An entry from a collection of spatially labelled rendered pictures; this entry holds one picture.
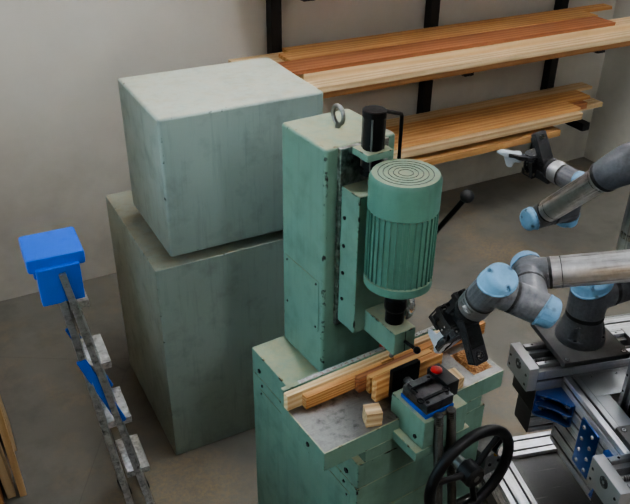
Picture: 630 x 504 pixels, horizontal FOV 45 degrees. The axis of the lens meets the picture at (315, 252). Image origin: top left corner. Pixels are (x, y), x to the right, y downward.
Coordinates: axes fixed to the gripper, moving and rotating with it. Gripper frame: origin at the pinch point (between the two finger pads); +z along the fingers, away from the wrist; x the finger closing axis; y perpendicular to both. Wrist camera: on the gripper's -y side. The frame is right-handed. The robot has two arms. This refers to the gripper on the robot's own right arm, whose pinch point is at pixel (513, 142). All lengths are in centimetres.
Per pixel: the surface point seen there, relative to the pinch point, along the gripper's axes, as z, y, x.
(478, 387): -66, 27, -66
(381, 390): -61, 18, -93
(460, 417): -77, 21, -80
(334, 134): -27, -40, -82
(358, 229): -44, -21, -87
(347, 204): -39, -26, -86
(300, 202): -23, -21, -93
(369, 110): -38, -49, -78
